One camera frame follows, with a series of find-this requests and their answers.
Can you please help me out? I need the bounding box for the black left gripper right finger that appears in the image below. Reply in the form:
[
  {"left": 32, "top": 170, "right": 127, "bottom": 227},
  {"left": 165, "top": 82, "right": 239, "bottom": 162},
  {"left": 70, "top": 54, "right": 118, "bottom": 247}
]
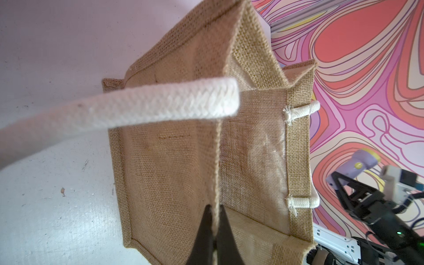
[{"left": 216, "top": 205, "right": 245, "bottom": 265}]

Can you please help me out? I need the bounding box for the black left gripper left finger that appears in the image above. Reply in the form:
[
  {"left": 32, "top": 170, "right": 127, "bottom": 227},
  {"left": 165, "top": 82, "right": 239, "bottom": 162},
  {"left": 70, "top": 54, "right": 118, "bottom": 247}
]
[{"left": 186, "top": 205, "right": 215, "bottom": 265}]

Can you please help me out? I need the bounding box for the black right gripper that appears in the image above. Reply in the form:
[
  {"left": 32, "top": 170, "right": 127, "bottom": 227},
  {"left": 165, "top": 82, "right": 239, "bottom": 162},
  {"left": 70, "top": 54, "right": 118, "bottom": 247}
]
[{"left": 330, "top": 172, "right": 424, "bottom": 265}]

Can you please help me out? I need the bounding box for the brown burlap tote bag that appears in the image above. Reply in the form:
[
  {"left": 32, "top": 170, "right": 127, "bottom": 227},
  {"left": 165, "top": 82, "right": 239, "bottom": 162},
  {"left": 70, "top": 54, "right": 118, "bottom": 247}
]
[{"left": 0, "top": 0, "right": 321, "bottom": 265}]

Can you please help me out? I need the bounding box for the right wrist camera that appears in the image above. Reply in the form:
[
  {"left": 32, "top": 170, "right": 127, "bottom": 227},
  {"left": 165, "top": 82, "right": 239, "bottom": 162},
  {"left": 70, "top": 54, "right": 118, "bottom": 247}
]
[{"left": 380, "top": 165, "right": 424, "bottom": 205}]

